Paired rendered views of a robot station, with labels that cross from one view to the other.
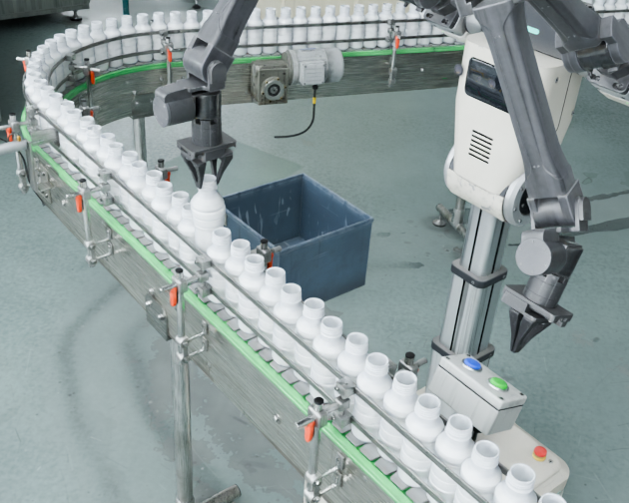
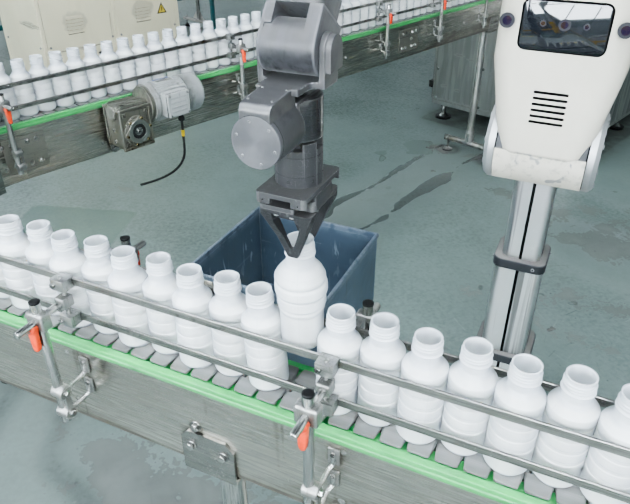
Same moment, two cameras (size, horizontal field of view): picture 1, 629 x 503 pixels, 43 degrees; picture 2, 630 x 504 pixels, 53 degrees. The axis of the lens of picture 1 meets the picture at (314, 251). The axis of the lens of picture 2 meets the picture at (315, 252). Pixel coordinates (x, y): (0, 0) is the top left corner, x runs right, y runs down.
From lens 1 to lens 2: 0.99 m
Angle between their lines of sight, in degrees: 21
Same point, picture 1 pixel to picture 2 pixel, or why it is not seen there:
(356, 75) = (209, 99)
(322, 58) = (181, 85)
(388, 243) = not seen: hidden behind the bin
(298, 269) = not seen: hidden behind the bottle
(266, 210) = (233, 262)
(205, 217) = (311, 297)
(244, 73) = (95, 120)
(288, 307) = (531, 393)
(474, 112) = (536, 68)
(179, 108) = (289, 128)
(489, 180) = (565, 145)
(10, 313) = not seen: outside the picture
